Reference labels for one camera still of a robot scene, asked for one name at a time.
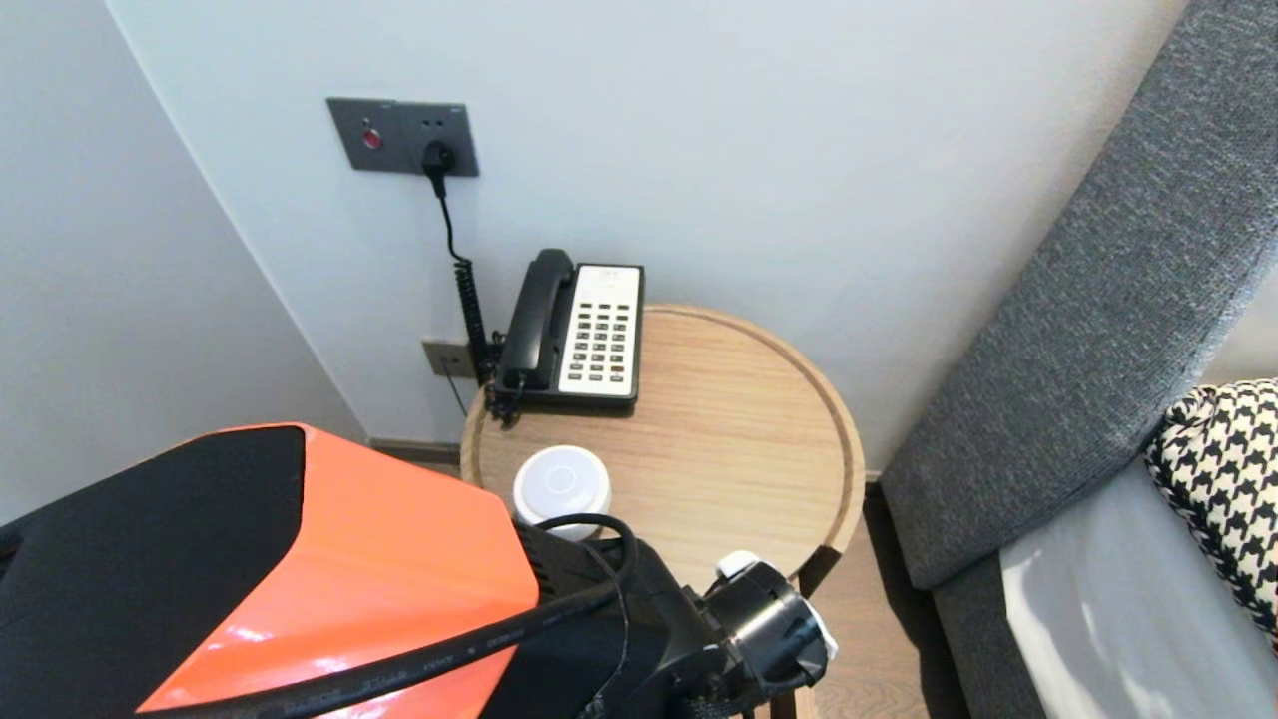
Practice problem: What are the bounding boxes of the white round puck lamp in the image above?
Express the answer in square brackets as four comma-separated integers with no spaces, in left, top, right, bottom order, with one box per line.
[512,445,612,542]

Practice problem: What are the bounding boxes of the round wooden side table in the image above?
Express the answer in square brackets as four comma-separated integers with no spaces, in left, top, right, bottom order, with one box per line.
[461,305,868,595]

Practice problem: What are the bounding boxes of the black and white desk telephone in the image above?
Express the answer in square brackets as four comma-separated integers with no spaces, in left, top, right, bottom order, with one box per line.
[496,263,647,412]

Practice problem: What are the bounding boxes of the white bed sheet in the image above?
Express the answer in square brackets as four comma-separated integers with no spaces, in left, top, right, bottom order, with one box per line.
[997,454,1278,719]

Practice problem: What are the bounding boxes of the black telephone handset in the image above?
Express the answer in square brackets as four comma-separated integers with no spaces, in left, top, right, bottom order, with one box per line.
[498,249,577,392]

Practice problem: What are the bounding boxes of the grey upholstered headboard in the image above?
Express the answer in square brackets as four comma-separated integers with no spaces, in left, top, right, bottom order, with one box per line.
[878,0,1278,592]

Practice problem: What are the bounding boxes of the houndstooth black white pillow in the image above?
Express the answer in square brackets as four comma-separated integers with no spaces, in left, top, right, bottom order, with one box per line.
[1140,378,1278,657]

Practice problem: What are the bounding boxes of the black braided left wrist cable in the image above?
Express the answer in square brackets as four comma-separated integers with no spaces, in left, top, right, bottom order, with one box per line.
[689,679,810,719]

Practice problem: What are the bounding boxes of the grey upholstered bed frame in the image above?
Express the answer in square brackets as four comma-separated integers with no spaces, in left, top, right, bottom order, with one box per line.
[929,552,1051,719]

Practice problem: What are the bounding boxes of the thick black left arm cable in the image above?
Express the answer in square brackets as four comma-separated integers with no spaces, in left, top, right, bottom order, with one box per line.
[140,512,640,719]

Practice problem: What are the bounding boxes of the black coiled handset cord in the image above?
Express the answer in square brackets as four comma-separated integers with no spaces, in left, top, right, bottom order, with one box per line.
[484,373,530,430]

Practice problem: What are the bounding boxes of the beige low wall socket plate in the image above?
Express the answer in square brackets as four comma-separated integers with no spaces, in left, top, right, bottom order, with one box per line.
[421,339,480,380]

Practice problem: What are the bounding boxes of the black coiled power cable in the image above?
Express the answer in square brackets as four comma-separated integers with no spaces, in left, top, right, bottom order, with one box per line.
[424,143,498,385]

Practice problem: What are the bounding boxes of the grey wall power socket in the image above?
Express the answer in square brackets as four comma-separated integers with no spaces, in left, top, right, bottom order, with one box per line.
[395,102,481,180]

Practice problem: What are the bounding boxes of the grey wall switch panel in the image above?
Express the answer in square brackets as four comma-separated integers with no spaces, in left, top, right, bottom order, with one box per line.
[327,97,403,174]

